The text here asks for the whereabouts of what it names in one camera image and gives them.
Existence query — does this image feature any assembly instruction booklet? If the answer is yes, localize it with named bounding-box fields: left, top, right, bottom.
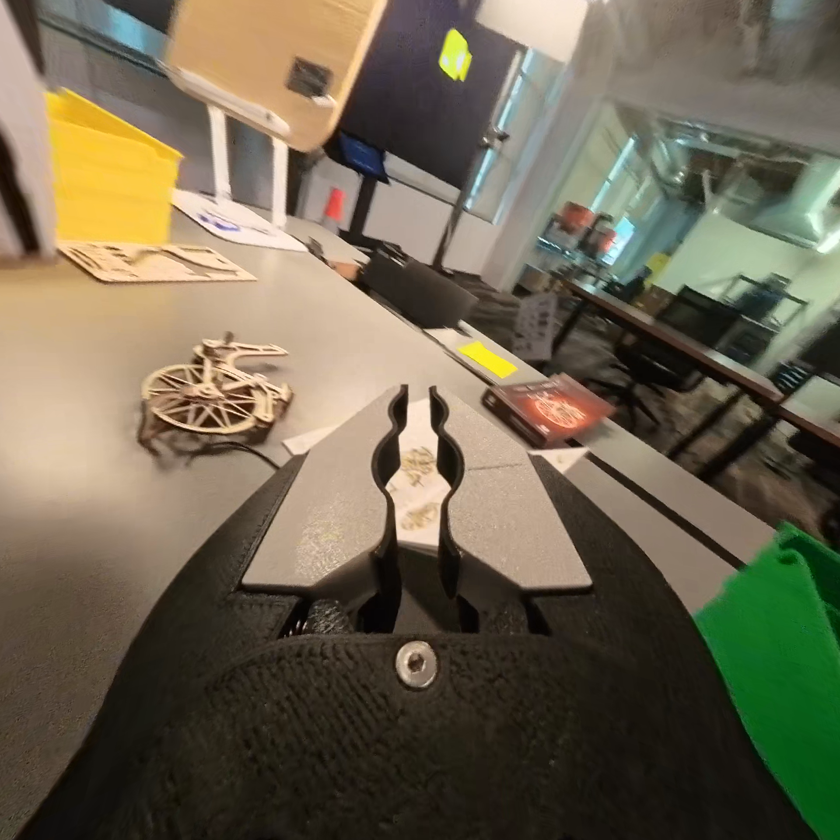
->
left=282, top=394, right=460, bottom=552

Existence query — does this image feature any small blue screen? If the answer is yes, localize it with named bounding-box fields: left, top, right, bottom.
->
left=325, top=130, right=388, bottom=183

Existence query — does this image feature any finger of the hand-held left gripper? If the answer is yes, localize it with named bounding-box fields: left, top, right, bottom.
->
left=0, top=0, right=60, bottom=260

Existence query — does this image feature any dark red model kit box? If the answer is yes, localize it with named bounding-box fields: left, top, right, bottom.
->
left=482, top=374, right=616, bottom=448

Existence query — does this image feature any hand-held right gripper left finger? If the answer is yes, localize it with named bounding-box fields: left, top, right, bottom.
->
left=241, top=385, right=409, bottom=634

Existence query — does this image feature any brown long desk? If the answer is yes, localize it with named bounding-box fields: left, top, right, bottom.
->
left=558, top=276, right=840, bottom=460

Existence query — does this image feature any yellow sticky note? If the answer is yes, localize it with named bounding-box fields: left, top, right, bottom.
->
left=457, top=340, right=519, bottom=379

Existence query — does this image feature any wooden board on white stand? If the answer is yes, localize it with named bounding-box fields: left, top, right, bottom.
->
left=164, top=0, right=388, bottom=252

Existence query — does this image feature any black rubber band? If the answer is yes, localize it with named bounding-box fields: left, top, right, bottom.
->
left=141, top=433, right=282, bottom=470

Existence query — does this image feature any black light stand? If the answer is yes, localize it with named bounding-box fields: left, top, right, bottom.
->
left=433, top=125, right=511, bottom=273

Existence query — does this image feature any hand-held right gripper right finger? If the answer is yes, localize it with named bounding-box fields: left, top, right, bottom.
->
left=430, top=385, right=595, bottom=634

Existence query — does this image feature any green plastic bin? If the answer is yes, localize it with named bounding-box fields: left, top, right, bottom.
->
left=694, top=521, right=840, bottom=840

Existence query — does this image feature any metal storage shelf rack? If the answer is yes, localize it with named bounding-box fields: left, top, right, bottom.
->
left=538, top=200, right=637, bottom=277

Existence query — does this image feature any white studio light panel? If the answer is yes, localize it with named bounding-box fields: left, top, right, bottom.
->
left=476, top=0, right=588, bottom=64

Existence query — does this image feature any wooden laser-cut parts sheet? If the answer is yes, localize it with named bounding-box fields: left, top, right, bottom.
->
left=58, top=241, right=258, bottom=284

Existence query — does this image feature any printed leaflet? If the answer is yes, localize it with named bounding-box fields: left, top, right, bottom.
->
left=512, top=293, right=559, bottom=362

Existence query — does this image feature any large dark display panel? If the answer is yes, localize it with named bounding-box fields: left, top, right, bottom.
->
left=341, top=0, right=529, bottom=191

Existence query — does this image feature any yellow plastic bin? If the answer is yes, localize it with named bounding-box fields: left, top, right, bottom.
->
left=45, top=88, right=185, bottom=244

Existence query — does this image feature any black mesh office chair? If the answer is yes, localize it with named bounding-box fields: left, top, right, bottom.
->
left=656, top=285, right=742, bottom=349

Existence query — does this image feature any wooden bicycle wheel model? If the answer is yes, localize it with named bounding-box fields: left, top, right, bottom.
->
left=139, top=333, right=294, bottom=454

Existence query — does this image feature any white card yellow triangle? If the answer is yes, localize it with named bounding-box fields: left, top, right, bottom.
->
left=528, top=446, right=588, bottom=470

